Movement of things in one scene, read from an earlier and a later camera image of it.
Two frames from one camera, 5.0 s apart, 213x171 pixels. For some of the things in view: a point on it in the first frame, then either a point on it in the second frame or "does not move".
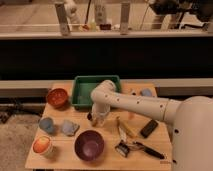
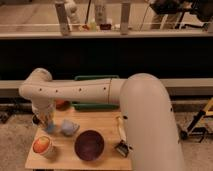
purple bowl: [89, 145] does not move
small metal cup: [89, 116] → [36, 120]
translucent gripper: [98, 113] → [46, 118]
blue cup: [46, 124] does not move
